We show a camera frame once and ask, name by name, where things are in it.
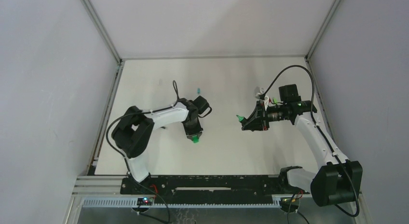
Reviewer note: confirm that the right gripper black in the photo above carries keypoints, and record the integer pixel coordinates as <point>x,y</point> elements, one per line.
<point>260,115</point>

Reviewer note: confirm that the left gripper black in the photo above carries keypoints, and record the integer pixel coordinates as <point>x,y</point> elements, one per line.
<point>192,132</point>

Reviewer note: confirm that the green square cap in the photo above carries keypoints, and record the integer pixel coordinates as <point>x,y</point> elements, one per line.
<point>195,139</point>

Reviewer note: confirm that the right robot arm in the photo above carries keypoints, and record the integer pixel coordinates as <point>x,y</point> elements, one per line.
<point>338,178</point>

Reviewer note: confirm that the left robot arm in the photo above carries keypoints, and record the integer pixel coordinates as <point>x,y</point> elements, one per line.
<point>129,134</point>

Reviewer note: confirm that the small circuit board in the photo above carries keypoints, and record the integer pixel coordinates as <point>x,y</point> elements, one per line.
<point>145,201</point>

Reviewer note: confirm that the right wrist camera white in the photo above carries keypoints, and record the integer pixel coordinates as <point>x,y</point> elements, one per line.
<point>260,95</point>

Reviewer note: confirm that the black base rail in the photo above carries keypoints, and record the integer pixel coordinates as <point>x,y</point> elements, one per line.
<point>210,189</point>

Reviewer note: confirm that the aluminium frame rails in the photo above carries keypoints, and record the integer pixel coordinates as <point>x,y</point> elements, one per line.
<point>97,200</point>

